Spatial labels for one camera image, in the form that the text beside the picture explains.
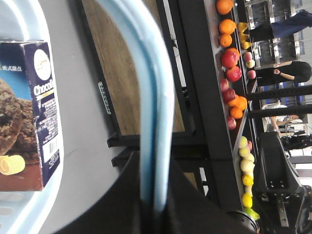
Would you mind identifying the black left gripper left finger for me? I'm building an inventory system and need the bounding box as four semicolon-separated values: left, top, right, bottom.
57;151;154;234

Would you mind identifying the light blue plastic basket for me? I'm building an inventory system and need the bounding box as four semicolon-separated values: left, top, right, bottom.
0;0;175;234

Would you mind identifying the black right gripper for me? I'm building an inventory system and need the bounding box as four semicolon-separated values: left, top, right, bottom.
253;132;312;234

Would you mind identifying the dark blue Chocofello cookie box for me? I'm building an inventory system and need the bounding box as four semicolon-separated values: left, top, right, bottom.
0;41;60;192

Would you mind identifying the person in black shirt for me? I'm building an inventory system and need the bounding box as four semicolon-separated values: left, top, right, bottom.
256;60;312;86

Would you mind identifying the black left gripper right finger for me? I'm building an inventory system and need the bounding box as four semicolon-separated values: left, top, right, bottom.
163;159;256;234

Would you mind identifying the far wooden produce stand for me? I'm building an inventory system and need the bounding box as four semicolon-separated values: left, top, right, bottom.
78;0;264;213

